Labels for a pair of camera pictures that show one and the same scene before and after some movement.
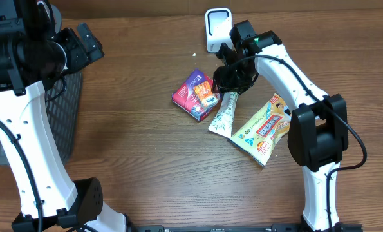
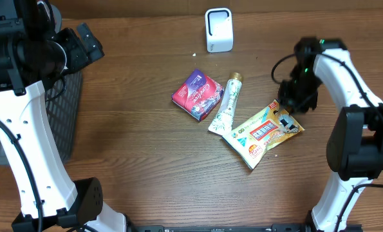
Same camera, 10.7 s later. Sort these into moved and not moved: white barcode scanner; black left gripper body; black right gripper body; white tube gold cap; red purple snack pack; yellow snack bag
Moved: yellow snack bag; black right gripper body
Not moved: red purple snack pack; white tube gold cap; black left gripper body; white barcode scanner
